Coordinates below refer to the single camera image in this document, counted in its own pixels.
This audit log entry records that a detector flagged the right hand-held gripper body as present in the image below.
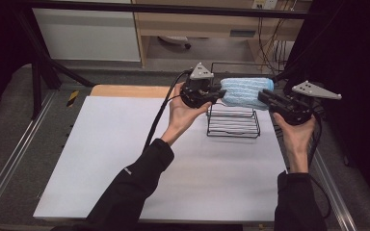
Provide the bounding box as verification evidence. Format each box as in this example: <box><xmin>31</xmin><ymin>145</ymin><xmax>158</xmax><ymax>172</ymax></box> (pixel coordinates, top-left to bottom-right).
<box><xmin>271</xmin><ymin>80</ymin><xmax>343</xmax><ymax>126</ymax></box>

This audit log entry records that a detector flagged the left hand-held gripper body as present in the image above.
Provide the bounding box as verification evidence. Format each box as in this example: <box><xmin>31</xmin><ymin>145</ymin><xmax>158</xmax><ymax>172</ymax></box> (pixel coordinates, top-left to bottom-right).
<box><xmin>179</xmin><ymin>62</ymin><xmax>215</xmax><ymax>109</ymax></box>

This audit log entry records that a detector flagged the blue striped cloth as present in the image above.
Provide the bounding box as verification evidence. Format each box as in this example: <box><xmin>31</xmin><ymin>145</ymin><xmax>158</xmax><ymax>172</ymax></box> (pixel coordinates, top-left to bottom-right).
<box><xmin>219</xmin><ymin>76</ymin><xmax>275</xmax><ymax>111</ymax></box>

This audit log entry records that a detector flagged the black wire rack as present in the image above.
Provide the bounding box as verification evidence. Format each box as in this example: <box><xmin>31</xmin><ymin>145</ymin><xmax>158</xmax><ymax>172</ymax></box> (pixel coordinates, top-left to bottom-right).
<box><xmin>205</xmin><ymin>62</ymin><xmax>273</xmax><ymax>140</ymax></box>

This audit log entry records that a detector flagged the person's left hand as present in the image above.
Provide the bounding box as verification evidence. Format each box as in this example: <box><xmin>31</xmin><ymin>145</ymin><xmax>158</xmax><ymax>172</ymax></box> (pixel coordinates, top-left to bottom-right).
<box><xmin>160</xmin><ymin>81</ymin><xmax>213</xmax><ymax>147</ymax></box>

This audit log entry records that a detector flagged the person's right hand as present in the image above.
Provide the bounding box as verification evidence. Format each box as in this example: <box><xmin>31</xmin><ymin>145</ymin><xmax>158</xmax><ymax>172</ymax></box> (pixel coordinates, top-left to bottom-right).
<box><xmin>272</xmin><ymin>112</ymin><xmax>317</xmax><ymax>174</ymax></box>

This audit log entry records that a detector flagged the black metal stand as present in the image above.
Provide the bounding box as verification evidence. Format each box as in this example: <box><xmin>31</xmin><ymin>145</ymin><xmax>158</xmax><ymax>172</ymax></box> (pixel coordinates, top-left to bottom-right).
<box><xmin>13</xmin><ymin>9</ymin><xmax>94</xmax><ymax>120</ymax></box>
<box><xmin>271</xmin><ymin>18</ymin><xmax>327</xmax><ymax>97</ymax></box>

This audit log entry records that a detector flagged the office chair base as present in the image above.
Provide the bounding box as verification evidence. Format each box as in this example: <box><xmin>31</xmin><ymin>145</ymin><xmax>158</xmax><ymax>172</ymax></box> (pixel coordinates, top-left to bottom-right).
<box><xmin>157</xmin><ymin>35</ymin><xmax>193</xmax><ymax>50</ymax></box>

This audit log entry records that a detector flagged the light wooden desk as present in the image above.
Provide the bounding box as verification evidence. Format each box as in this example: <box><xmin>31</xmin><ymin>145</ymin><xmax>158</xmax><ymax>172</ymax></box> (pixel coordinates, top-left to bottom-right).
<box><xmin>131</xmin><ymin>0</ymin><xmax>313</xmax><ymax>67</ymax></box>

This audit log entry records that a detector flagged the black metal crossbar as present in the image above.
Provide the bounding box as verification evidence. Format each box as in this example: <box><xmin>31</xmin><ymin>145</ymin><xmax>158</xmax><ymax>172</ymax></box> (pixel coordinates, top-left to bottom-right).
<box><xmin>13</xmin><ymin>0</ymin><xmax>316</xmax><ymax>20</ymax></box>

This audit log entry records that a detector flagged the white table mat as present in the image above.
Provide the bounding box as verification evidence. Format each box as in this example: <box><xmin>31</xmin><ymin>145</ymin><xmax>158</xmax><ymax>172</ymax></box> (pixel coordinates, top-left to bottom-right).
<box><xmin>33</xmin><ymin>95</ymin><xmax>288</xmax><ymax>224</ymax></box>

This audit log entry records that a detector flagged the yellow black tape strip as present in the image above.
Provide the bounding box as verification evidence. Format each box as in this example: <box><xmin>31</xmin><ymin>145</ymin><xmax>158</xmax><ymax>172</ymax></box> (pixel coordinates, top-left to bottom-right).
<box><xmin>66</xmin><ymin>90</ymin><xmax>80</xmax><ymax>108</ymax></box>

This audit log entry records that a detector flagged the white cabinet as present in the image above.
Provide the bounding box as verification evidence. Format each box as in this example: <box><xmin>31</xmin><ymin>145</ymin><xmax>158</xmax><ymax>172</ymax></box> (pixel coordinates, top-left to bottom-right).
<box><xmin>32</xmin><ymin>8</ymin><xmax>142</xmax><ymax>63</ymax></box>

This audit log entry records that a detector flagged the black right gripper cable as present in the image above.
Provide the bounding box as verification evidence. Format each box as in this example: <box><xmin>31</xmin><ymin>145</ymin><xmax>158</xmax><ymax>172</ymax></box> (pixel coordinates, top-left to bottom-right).
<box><xmin>307</xmin><ymin>107</ymin><xmax>332</xmax><ymax>219</ymax></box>

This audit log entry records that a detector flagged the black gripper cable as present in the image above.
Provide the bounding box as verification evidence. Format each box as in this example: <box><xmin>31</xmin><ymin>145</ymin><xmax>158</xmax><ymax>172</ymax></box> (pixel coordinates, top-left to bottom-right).
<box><xmin>142</xmin><ymin>69</ymin><xmax>192</xmax><ymax>154</ymax></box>
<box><xmin>307</xmin><ymin>107</ymin><xmax>332</xmax><ymax>219</ymax></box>

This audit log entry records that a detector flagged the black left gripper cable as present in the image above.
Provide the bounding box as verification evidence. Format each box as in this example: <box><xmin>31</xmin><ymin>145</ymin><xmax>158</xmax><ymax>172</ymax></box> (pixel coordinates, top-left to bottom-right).
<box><xmin>142</xmin><ymin>69</ymin><xmax>192</xmax><ymax>154</ymax></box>

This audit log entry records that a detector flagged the hanging cable bundle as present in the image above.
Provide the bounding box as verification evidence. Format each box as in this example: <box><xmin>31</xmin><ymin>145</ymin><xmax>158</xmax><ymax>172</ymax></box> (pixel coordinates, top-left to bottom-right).
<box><xmin>255</xmin><ymin>15</ymin><xmax>291</xmax><ymax>75</ymax></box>

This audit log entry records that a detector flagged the aluminium rail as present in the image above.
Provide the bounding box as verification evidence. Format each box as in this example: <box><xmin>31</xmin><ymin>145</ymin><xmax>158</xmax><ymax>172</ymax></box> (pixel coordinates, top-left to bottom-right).
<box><xmin>0</xmin><ymin>90</ymin><xmax>58</xmax><ymax>219</ymax></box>
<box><xmin>311</xmin><ymin>150</ymin><xmax>358</xmax><ymax>231</ymax></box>

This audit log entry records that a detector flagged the white wall socket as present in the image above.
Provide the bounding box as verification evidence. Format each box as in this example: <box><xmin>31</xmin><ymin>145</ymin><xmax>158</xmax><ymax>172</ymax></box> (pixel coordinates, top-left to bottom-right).
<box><xmin>251</xmin><ymin>0</ymin><xmax>278</xmax><ymax>11</ymax></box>

